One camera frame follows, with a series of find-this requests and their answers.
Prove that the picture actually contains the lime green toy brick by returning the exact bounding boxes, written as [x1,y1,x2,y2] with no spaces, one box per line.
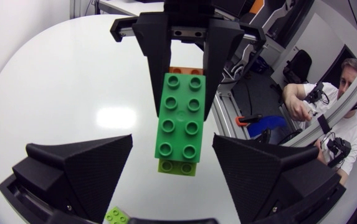
[157,158,198,177]
[104,206,131,224]

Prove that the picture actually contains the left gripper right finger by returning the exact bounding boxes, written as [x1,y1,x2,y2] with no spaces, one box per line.
[212,133,343,224]

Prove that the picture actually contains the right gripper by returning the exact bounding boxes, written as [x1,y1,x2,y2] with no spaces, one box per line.
[109,0,267,122]

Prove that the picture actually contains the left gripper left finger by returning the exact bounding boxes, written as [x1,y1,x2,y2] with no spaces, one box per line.
[12,134,134,224]

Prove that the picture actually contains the black office chair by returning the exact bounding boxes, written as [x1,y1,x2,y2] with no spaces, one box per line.
[283,49,313,85]

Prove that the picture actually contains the orange toy brick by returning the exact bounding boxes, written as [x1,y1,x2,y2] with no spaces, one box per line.
[168,66,204,76]

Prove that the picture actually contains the person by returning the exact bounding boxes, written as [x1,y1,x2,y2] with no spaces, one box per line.
[282,58,357,187]

